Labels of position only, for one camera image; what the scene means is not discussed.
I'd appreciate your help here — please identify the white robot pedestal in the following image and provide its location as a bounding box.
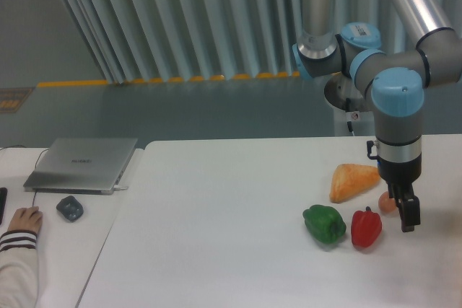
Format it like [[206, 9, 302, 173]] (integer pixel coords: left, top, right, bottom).
[[324, 73, 374, 136]]

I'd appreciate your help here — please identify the black mouse cable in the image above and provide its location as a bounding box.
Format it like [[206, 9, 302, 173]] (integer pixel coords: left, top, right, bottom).
[[0, 145, 50, 208]]

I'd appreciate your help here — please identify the person's hand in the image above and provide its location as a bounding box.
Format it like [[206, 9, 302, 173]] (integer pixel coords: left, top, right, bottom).
[[7, 206, 43, 234]]

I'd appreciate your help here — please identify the black phone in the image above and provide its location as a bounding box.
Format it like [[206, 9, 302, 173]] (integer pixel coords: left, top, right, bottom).
[[0, 187, 8, 225]]

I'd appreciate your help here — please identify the triangular bread pastry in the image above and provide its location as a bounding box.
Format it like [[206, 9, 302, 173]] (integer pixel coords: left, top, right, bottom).
[[329, 164, 380, 203]]

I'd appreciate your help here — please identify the white striped sleeve forearm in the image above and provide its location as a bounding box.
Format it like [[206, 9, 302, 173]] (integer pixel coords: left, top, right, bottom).
[[1, 229, 38, 307]]

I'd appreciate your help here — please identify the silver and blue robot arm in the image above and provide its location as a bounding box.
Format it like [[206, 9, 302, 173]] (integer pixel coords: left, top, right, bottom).
[[292, 0, 461, 232]]

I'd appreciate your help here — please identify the brown egg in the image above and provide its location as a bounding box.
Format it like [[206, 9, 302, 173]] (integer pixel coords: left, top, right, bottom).
[[378, 192, 396, 214]]

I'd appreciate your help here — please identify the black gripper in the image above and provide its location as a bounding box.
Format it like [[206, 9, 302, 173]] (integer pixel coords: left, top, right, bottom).
[[366, 139, 422, 232]]

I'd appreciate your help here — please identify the dark grey small tray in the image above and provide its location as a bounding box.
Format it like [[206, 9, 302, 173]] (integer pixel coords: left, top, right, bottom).
[[56, 195, 84, 222]]

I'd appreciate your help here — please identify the green bell pepper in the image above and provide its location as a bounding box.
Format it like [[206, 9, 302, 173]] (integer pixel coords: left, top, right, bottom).
[[302, 204, 347, 245]]

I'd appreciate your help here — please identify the white folding partition screen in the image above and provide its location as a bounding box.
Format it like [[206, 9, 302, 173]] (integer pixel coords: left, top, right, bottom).
[[40, 0, 462, 84]]

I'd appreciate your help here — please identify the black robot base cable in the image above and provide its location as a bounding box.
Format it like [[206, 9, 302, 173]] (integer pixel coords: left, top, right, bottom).
[[344, 97, 357, 138]]

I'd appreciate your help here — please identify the silver closed laptop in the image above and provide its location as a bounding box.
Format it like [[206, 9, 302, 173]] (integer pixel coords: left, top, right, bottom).
[[23, 138, 137, 195]]

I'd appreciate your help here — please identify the red bell pepper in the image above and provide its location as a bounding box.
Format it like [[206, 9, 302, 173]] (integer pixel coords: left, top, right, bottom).
[[351, 206, 382, 248]]

